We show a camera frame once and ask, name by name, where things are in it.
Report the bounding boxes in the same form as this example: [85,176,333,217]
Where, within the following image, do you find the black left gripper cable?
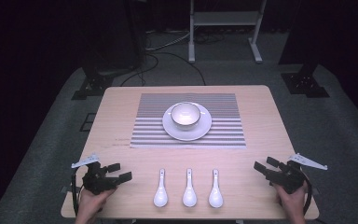
[71,167,83,217]

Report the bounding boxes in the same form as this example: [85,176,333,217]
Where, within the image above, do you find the grey floor cable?
[145,29,191,52]

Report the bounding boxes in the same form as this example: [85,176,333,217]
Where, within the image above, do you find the white ceramic spoon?
[182,168,198,208]
[208,168,225,209]
[153,168,169,208]

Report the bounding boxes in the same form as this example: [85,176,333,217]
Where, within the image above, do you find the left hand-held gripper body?
[71,152,121,196]

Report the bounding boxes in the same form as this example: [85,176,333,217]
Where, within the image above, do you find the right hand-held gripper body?
[264,152,328,194]

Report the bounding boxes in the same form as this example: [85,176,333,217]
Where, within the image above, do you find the black stand base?
[71,60,116,101]
[280,62,330,99]

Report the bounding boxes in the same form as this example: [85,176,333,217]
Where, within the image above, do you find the white metal stand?
[187,0,268,64]

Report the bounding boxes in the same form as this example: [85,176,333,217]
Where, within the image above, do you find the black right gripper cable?
[301,172,313,216]

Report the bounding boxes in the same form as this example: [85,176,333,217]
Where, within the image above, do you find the striped placemat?
[130,92,247,149]

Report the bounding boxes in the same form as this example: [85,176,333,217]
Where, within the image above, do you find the person's right hand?
[274,182,310,219]

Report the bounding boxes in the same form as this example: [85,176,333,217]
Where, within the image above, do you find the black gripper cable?
[71,167,83,217]
[301,172,313,216]

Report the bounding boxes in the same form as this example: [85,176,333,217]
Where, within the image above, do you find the black floor cable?
[119,50,207,88]

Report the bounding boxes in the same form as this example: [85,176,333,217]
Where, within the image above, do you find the white bowl with dark rim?
[167,102,205,132]

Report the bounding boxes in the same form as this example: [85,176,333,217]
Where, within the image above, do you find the white round plate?
[162,102,213,142]

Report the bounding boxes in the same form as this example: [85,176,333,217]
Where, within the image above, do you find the person's left hand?
[76,187,117,219]

